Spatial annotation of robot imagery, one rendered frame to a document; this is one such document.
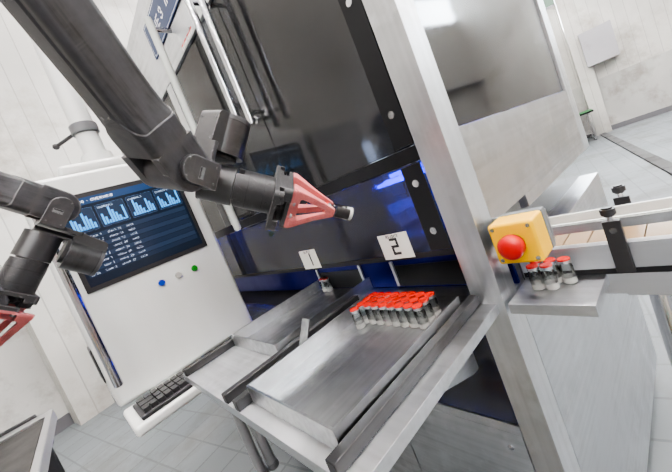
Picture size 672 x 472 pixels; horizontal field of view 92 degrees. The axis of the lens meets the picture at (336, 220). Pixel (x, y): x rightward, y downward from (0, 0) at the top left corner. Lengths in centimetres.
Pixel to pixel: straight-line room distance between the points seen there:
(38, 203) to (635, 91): 1089
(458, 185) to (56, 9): 56
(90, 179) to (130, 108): 96
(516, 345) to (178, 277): 108
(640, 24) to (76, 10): 1092
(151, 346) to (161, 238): 37
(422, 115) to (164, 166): 43
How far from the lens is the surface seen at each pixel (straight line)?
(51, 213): 76
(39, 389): 452
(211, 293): 138
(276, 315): 108
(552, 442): 86
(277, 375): 71
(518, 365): 76
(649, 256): 71
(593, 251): 72
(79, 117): 149
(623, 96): 1090
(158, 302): 133
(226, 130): 50
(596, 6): 1103
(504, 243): 59
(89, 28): 40
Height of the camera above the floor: 119
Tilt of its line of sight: 5 degrees down
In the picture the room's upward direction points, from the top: 22 degrees counter-clockwise
